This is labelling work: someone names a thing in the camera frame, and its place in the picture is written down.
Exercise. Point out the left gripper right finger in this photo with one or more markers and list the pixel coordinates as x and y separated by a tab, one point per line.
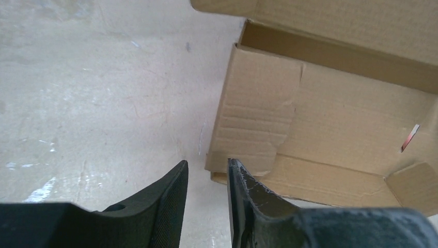
261	218

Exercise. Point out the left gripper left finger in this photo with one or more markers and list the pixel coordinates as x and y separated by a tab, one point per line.
152	217

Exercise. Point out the brown cardboard box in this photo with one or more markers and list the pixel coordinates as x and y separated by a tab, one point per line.
319	96

